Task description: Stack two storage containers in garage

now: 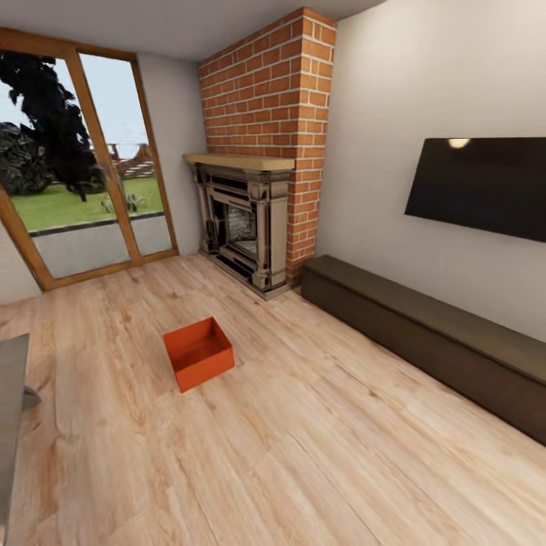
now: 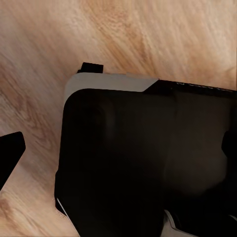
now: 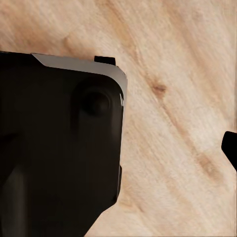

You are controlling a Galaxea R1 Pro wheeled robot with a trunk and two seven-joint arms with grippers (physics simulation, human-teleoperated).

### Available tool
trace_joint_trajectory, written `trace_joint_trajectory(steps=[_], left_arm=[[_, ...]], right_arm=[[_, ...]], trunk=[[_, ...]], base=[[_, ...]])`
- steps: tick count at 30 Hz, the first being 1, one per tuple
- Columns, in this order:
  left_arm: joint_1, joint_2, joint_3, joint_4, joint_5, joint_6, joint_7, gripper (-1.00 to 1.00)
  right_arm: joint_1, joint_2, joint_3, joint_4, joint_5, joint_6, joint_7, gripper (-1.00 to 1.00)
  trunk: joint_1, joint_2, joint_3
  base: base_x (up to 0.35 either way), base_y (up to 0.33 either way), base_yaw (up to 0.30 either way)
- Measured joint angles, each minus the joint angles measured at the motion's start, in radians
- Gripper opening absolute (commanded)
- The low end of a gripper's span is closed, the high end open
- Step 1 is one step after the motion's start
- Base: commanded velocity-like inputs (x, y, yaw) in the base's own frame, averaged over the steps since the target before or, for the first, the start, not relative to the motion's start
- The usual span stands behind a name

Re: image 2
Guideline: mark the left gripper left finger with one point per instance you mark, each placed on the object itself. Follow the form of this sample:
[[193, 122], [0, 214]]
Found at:
[[12, 147]]

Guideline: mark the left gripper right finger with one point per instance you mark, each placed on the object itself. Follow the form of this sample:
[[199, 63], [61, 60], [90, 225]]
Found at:
[[229, 147]]

